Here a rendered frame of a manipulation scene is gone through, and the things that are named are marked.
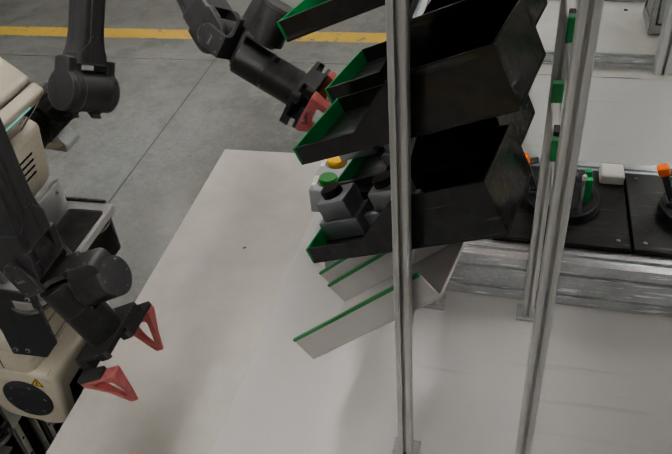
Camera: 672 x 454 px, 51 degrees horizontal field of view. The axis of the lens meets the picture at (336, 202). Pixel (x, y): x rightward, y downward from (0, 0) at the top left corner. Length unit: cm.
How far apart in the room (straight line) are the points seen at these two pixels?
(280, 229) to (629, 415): 77
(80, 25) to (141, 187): 203
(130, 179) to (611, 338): 253
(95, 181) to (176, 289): 206
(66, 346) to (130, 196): 186
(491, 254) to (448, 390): 26
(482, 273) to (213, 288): 53
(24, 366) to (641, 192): 122
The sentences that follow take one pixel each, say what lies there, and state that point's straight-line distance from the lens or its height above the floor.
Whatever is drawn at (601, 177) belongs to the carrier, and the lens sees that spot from 150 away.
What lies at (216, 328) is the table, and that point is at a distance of 136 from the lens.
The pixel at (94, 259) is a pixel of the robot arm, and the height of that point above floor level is 123.
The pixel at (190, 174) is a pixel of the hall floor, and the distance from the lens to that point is 335.
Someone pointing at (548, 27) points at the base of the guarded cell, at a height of 86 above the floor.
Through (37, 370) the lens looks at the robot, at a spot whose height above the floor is 80.
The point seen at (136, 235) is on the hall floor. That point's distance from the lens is 307.
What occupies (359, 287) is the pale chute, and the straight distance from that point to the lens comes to 114.
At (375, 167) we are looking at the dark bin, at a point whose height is 121.
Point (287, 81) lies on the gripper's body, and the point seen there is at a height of 134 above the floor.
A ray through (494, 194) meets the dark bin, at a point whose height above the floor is 135.
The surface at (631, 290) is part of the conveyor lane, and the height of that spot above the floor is 91.
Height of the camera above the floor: 182
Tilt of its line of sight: 37 degrees down
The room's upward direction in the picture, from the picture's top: 5 degrees counter-clockwise
